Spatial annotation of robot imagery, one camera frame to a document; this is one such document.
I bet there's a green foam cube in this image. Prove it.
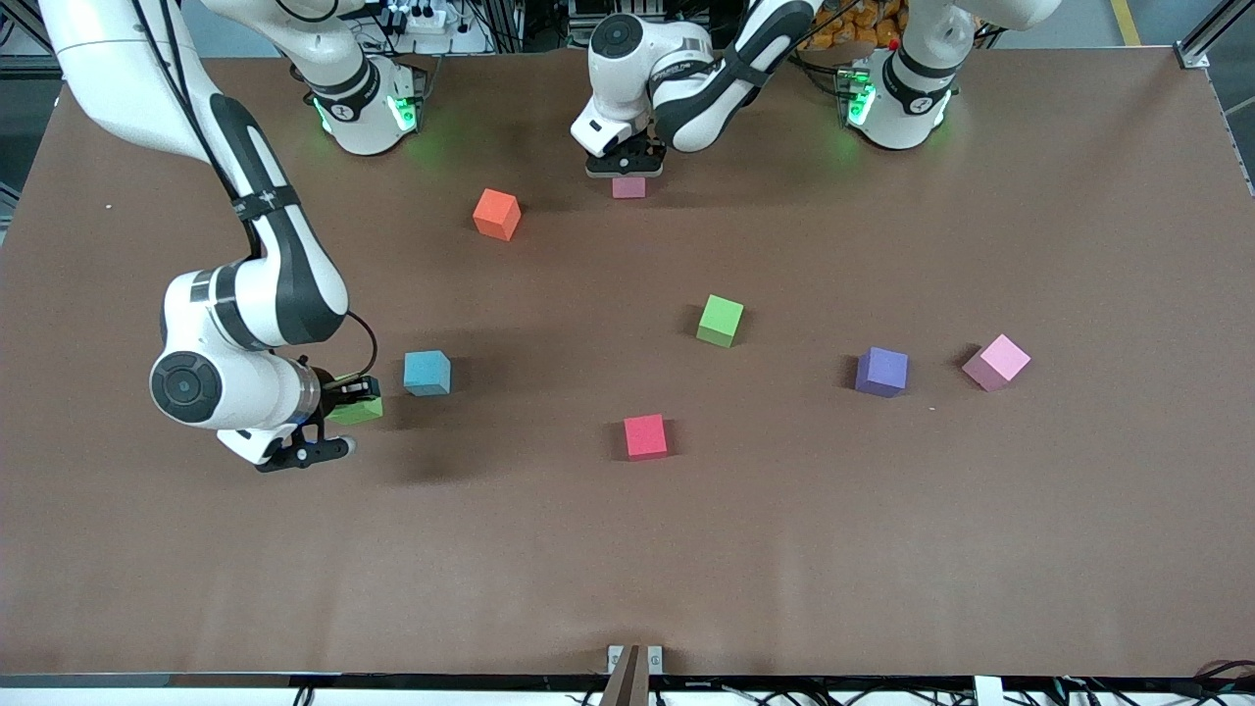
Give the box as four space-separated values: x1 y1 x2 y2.
696 294 745 349
328 395 385 427

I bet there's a blue foam cube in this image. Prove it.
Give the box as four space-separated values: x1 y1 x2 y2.
403 350 453 397

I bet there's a purple foam cube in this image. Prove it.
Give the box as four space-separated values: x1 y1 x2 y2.
855 347 910 399

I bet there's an orange foam cube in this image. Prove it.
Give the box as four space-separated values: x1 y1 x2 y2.
473 188 523 242

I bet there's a white power strip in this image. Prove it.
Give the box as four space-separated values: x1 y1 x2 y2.
387 3 457 35

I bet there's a bag of orange items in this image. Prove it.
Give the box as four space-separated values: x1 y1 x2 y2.
799 0 908 52

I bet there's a red foam cube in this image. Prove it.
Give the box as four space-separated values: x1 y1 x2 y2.
624 414 669 461

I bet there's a paper table cover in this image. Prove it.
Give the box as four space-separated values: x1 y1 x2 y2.
0 47 1255 678

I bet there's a black table edge rail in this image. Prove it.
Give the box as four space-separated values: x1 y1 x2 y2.
0 672 1255 693

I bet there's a small metal bracket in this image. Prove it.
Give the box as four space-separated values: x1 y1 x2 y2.
607 644 665 676

